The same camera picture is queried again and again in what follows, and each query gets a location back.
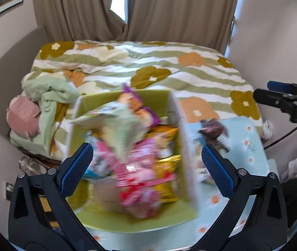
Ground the pink marshmallow bag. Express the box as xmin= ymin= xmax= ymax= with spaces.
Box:
xmin=96 ymin=139 xmax=163 ymax=219

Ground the green white snack bag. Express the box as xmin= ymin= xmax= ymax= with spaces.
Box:
xmin=72 ymin=101 xmax=149 ymax=163

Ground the purple potato chips bag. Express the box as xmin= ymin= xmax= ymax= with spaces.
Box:
xmin=117 ymin=83 xmax=161 ymax=128

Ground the blue white snack bag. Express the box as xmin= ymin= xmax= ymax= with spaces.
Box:
xmin=83 ymin=132 xmax=112 ymax=180

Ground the dark brown chocolate snack bag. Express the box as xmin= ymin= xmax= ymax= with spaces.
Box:
xmin=199 ymin=118 xmax=231 ymax=152

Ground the floral green striped duvet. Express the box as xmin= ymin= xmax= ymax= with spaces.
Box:
xmin=24 ymin=40 xmax=263 ymax=134

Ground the gold snack bag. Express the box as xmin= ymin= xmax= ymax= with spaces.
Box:
xmin=154 ymin=155 xmax=181 ymax=203

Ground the pink plush pillow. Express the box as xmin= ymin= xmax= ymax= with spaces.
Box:
xmin=6 ymin=96 xmax=41 ymax=139

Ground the green cardboard box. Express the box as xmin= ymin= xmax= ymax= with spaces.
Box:
xmin=67 ymin=88 xmax=198 ymax=233

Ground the beige curtain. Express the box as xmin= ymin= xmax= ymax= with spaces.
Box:
xmin=33 ymin=0 xmax=238 ymax=53

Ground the light green blanket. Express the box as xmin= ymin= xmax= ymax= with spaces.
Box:
xmin=10 ymin=74 xmax=79 ymax=160

